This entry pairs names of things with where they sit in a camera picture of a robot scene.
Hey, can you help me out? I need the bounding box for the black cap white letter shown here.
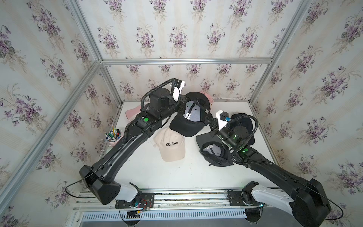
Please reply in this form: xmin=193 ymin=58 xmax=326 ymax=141
xmin=231 ymin=113 xmax=255 ymax=145

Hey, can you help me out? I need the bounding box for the beige baseball cap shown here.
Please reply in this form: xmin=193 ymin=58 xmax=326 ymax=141
xmin=154 ymin=128 xmax=186 ymax=162

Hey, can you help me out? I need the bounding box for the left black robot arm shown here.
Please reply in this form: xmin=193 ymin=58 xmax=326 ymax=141
xmin=79 ymin=78 xmax=185 ymax=205

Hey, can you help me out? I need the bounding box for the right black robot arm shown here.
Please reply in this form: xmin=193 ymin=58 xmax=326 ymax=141
xmin=199 ymin=112 xmax=344 ymax=227

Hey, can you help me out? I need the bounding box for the dark grey baseball cap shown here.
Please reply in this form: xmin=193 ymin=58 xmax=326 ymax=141
xmin=196 ymin=133 xmax=233 ymax=167

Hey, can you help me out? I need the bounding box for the pink cap left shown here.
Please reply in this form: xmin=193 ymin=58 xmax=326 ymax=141
xmin=125 ymin=105 xmax=141 ymax=122

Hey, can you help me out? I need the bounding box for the pink pen holder cup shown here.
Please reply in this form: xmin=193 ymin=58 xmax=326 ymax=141
xmin=105 ymin=126 xmax=123 ymax=147

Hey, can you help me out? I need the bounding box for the pink cap back wall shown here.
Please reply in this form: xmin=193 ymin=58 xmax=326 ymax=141
xmin=201 ymin=91 xmax=214 ymax=107

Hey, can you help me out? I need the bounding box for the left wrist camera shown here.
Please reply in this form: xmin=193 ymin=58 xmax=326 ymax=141
xmin=172 ymin=79 xmax=185 ymax=102

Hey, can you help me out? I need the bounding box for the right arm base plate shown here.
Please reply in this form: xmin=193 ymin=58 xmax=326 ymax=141
xmin=226 ymin=190 xmax=266 ymax=209

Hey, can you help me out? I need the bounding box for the aluminium mounting rail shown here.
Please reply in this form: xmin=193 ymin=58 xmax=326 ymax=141
xmin=70 ymin=187 xmax=310 ymax=213

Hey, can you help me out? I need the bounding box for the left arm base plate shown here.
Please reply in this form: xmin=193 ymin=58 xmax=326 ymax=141
xmin=115 ymin=193 xmax=155 ymax=211

